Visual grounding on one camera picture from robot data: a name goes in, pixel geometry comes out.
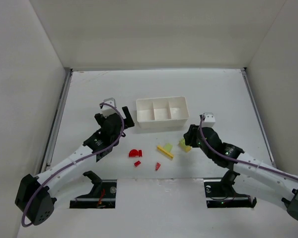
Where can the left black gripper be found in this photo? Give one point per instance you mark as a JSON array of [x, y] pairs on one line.
[[124, 120]]

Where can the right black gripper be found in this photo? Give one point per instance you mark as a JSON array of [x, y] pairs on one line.
[[189, 138]]

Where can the yellow-green lego piece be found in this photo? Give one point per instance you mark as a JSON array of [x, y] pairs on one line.
[[183, 146]]

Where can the light green lego brick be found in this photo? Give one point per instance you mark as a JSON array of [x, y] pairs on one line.
[[168, 147]]

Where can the red arch lego piece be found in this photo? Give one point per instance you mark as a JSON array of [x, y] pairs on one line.
[[135, 153]]

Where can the long yellow lego brick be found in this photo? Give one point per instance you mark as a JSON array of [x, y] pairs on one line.
[[165, 152]]

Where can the red sloped lego piece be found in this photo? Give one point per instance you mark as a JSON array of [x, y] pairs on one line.
[[157, 166]]

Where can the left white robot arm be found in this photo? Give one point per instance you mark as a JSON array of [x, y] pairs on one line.
[[36, 195]]

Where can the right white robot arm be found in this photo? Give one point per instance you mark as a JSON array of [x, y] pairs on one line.
[[245, 174]]

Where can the white three-compartment container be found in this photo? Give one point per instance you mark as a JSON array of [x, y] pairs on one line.
[[162, 112]]

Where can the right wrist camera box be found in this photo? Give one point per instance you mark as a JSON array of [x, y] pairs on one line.
[[208, 120]]

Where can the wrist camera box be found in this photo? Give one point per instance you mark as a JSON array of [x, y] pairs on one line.
[[107, 110], [208, 120]]

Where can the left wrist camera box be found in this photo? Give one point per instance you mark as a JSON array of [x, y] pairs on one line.
[[107, 110]]

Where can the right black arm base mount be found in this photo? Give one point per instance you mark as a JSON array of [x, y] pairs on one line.
[[221, 194]]

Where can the left aluminium frame rail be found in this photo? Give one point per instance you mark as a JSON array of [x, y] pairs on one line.
[[53, 134]]

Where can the aluminium frame rail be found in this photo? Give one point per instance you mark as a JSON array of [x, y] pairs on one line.
[[247, 84], [53, 134]]

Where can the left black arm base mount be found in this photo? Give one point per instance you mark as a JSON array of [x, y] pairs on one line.
[[101, 196]]

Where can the right aluminium frame rail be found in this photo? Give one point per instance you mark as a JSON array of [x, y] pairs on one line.
[[247, 84]]

